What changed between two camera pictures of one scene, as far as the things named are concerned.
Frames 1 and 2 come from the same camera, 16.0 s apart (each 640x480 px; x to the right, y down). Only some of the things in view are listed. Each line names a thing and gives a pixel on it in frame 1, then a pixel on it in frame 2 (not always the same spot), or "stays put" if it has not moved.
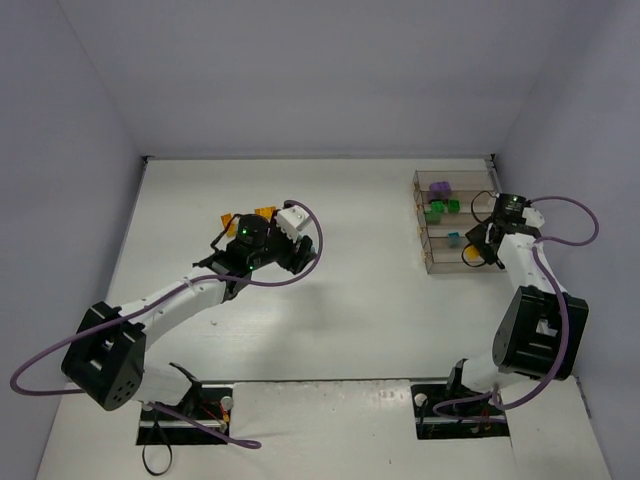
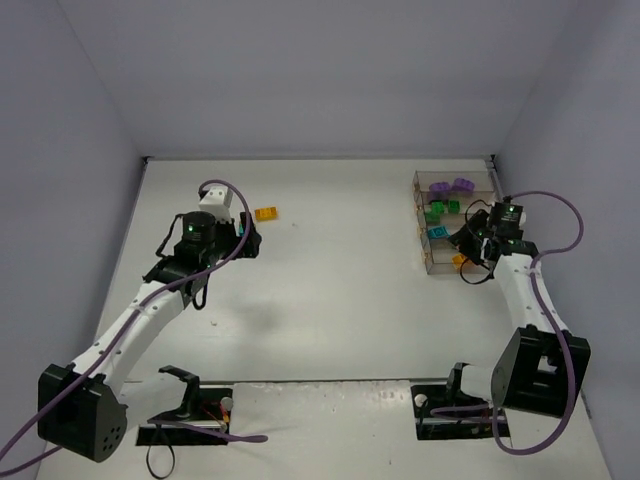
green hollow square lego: (454, 206) stays put
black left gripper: (298, 253) -> (249, 238)
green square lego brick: (437, 206) stays put
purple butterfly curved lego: (440, 190) stays put
